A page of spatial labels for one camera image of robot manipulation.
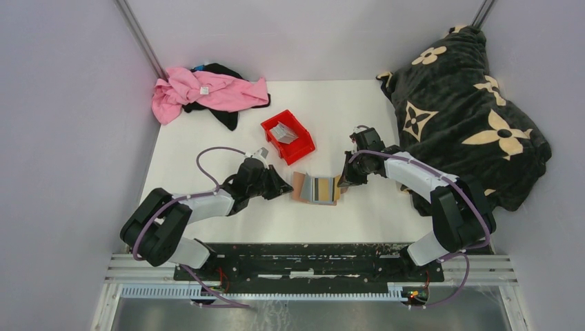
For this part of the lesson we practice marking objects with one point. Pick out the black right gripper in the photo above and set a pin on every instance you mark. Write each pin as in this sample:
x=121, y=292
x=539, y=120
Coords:
x=348, y=178

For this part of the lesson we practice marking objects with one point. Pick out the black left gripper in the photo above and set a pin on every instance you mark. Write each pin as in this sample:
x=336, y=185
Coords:
x=279, y=186

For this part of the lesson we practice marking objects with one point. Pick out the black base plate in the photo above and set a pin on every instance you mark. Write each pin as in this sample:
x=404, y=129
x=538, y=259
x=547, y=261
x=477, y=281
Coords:
x=378, y=261

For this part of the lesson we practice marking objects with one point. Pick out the black floral blanket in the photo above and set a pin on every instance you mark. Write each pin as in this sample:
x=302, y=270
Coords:
x=451, y=115

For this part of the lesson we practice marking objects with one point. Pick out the stack of credit cards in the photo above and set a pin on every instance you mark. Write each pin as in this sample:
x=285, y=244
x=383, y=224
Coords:
x=283, y=134

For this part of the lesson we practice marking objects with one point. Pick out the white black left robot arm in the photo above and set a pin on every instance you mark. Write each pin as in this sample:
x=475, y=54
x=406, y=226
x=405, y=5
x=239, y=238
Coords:
x=155, y=231

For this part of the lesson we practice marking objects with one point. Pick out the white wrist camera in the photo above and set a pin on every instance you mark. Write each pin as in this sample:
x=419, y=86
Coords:
x=260, y=154
x=354, y=134

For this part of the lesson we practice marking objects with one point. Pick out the red plastic bin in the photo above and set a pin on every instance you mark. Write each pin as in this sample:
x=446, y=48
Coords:
x=296, y=150

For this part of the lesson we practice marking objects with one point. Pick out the pink cloth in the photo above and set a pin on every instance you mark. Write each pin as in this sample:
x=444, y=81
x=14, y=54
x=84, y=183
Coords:
x=166, y=101

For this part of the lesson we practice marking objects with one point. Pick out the black garment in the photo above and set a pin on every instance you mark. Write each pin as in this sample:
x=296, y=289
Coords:
x=222, y=91

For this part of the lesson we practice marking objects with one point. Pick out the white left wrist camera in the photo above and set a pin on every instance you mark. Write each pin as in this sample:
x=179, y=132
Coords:
x=260, y=154

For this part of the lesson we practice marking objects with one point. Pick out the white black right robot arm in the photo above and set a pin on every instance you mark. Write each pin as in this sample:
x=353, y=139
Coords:
x=462, y=219

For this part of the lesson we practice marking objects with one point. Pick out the tan leather card holder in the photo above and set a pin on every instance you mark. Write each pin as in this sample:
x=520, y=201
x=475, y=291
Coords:
x=303, y=186

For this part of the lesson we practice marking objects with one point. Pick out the yellow credit card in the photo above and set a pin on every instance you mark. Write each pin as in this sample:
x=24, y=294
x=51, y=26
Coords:
x=323, y=189

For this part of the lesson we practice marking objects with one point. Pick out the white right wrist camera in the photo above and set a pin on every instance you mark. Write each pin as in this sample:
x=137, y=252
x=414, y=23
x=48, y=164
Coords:
x=354, y=134

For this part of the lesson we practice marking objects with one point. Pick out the aluminium rail frame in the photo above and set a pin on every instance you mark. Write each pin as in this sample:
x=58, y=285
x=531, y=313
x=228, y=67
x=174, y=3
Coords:
x=477, y=293

